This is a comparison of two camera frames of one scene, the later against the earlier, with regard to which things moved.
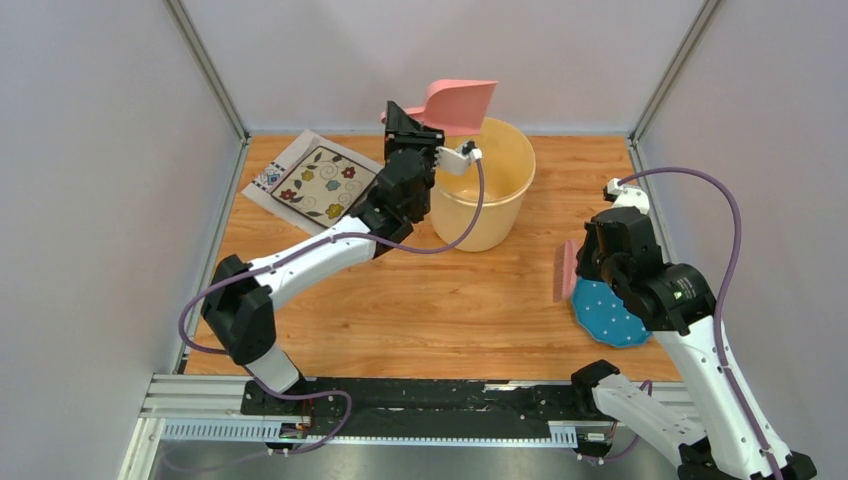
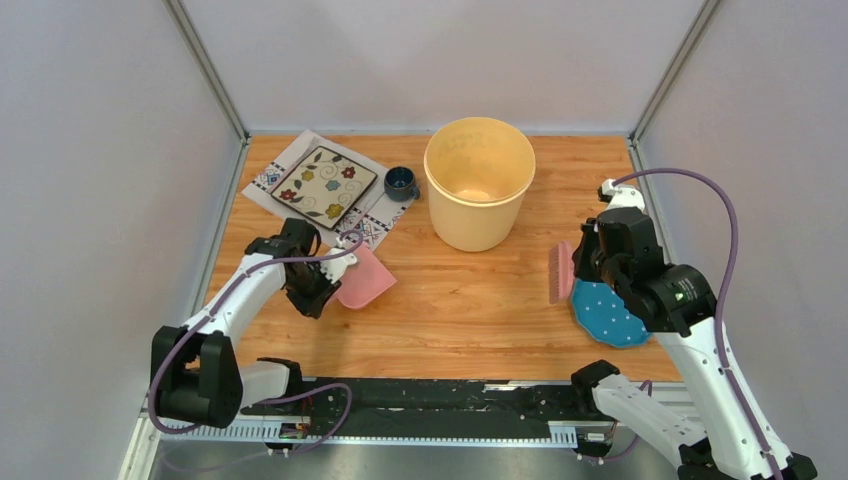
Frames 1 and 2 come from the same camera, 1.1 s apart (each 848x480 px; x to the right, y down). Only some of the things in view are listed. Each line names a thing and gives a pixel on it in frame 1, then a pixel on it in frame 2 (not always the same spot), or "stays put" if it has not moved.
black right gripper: x=584 y=268 stays put
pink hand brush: x=564 y=269 stays put
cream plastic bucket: x=508 y=166 stays put
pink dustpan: x=455 y=107 -> x=365 y=280
